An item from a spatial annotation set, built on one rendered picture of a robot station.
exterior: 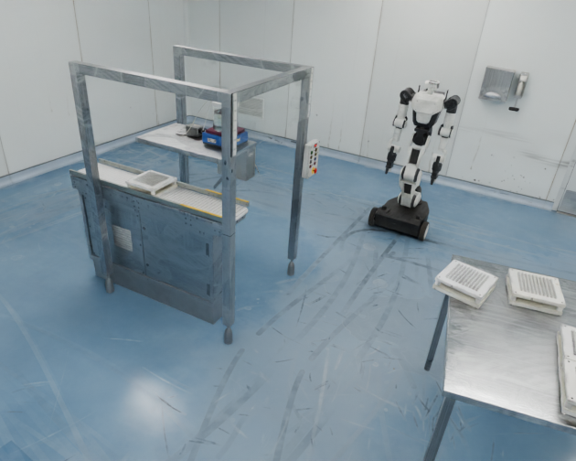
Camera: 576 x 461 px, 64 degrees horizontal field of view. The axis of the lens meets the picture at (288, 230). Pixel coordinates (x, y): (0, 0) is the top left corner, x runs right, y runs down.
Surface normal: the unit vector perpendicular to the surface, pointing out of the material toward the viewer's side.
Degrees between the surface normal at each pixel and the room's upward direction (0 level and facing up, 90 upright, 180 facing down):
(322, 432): 0
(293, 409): 0
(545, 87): 90
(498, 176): 90
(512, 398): 0
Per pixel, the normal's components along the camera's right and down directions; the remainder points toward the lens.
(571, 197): -0.48, 0.40
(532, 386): 0.07, -0.87
